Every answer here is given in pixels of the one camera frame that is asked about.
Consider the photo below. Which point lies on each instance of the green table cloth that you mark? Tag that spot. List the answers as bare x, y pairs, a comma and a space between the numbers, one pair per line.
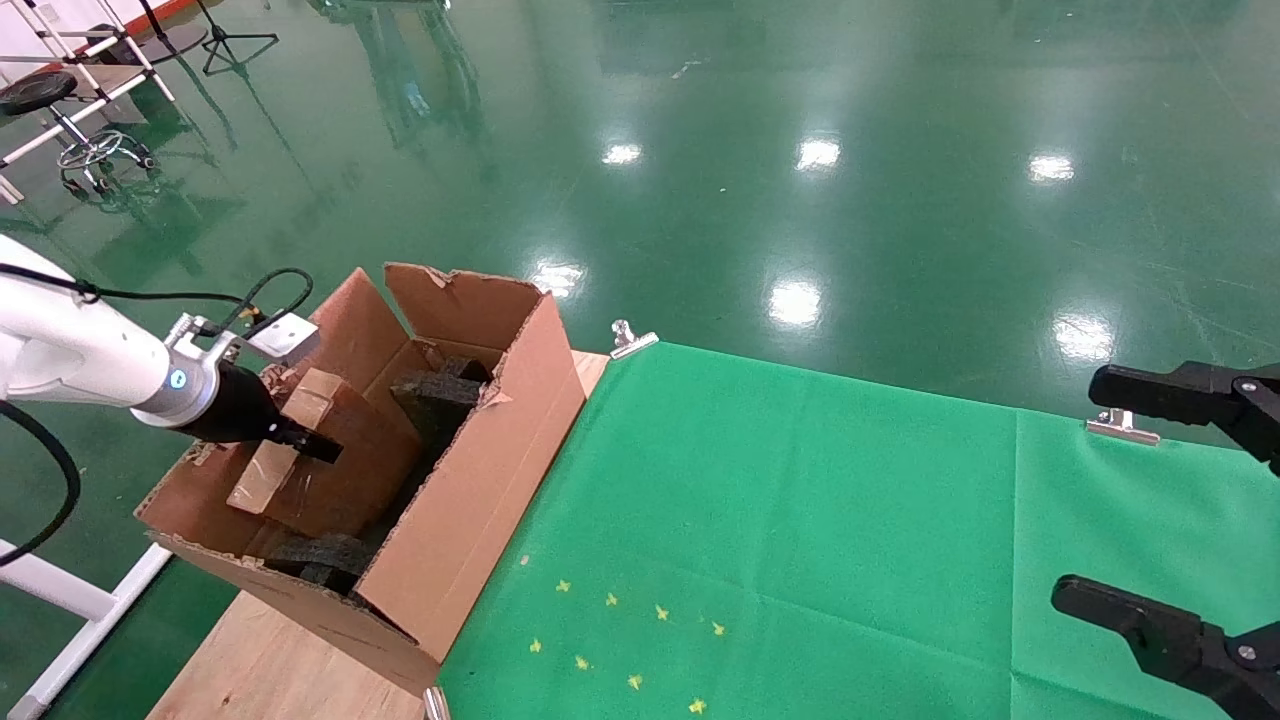
880, 520

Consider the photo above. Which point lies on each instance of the black round base stand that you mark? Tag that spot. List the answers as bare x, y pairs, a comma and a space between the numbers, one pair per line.
178, 40

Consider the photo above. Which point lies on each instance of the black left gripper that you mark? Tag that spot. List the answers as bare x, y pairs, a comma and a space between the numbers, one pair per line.
235, 410

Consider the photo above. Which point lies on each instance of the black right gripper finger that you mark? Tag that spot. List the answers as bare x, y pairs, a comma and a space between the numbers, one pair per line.
1180, 645
1160, 390

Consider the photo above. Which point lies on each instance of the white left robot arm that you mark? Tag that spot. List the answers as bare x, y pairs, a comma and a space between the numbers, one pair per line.
70, 350

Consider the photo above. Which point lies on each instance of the black tripod stand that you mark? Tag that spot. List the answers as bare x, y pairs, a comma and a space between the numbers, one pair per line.
238, 38

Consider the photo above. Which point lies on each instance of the white tube frame rack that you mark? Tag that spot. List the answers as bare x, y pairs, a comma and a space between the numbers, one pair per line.
118, 90

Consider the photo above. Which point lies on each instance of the large open cardboard carton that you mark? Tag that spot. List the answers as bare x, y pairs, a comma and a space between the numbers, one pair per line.
470, 520

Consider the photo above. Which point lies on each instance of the black round swivel stool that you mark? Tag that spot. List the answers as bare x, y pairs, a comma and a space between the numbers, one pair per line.
38, 90

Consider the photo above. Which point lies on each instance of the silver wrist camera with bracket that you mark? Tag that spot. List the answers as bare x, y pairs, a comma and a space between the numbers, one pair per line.
285, 335

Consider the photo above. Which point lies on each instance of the small taped cardboard box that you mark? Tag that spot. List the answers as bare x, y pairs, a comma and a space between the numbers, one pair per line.
350, 470

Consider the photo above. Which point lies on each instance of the white table leg frame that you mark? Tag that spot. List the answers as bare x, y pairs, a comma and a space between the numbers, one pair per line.
50, 590

